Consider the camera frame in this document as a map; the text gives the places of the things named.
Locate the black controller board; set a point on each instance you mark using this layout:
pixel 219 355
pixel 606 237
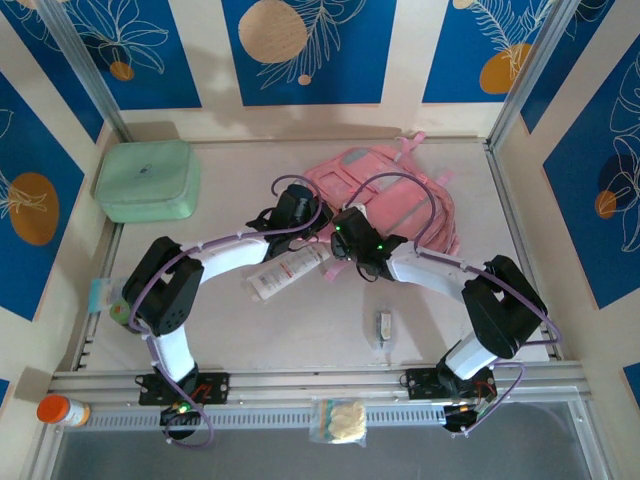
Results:
pixel 172 415
pixel 460 417

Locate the light blue tissue packet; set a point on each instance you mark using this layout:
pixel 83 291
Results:
pixel 102 295

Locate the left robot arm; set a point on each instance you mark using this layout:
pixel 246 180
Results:
pixel 165 290

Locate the pink backpack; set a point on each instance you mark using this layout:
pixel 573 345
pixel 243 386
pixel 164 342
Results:
pixel 395 200

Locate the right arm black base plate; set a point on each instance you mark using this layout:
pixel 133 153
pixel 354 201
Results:
pixel 420 382

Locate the small green lid bottle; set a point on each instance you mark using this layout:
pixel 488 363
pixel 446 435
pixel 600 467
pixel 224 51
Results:
pixel 119 311

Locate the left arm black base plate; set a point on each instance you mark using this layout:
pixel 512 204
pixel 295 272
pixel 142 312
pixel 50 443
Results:
pixel 215 387

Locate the clear bag with gloves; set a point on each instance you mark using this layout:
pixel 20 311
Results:
pixel 345 420

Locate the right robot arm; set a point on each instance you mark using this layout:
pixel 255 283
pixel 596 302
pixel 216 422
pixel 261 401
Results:
pixel 500 310

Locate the mint green zip case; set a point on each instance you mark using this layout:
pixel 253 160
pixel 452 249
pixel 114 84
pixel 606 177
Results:
pixel 145 180

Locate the orange lid bottle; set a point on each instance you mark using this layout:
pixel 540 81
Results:
pixel 55 410

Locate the aluminium table rail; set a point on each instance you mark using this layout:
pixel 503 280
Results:
pixel 310 382

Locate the aluminium frame post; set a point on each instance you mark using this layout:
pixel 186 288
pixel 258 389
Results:
pixel 530 65
pixel 85 65

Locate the white plastic stationery packet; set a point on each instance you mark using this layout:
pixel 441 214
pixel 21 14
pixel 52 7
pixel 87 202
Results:
pixel 280 275

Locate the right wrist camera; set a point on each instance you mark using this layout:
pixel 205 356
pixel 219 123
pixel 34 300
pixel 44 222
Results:
pixel 357 207

